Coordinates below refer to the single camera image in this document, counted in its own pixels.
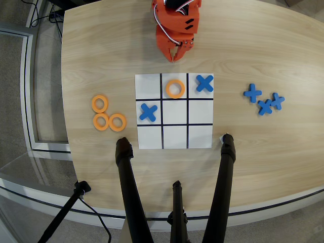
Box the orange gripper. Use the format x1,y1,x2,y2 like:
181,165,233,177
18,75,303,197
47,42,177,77
155,24,196,63

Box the orange foam ring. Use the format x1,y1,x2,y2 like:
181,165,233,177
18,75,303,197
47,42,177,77
165,79,186,99
91,95,109,113
108,113,127,132
93,112,111,131

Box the blue foam cross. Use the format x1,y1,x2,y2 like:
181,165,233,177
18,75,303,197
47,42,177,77
243,84,263,104
195,74,215,93
139,103,158,122
270,92,286,111
257,99,273,116

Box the white tic-tac-toe board sheet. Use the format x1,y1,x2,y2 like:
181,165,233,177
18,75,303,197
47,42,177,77
135,73,215,150

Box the thick black tripod leg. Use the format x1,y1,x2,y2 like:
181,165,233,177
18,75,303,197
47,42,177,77
201,133,237,243
115,137,154,243

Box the white framed glass panel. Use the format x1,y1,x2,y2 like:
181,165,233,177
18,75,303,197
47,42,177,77
0,27,73,155

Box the thin black tripod leg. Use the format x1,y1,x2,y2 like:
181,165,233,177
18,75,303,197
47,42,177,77
167,180,189,243

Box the slim black stand pole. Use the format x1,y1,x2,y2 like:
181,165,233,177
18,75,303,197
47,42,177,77
37,180,92,243

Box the white servo cable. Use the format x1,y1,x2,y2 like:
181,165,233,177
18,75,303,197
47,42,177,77
153,0,189,47

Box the black floor cables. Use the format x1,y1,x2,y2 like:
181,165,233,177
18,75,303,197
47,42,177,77
26,0,64,38

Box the black stand cable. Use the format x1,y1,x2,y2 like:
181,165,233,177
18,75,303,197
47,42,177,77
77,196,112,243

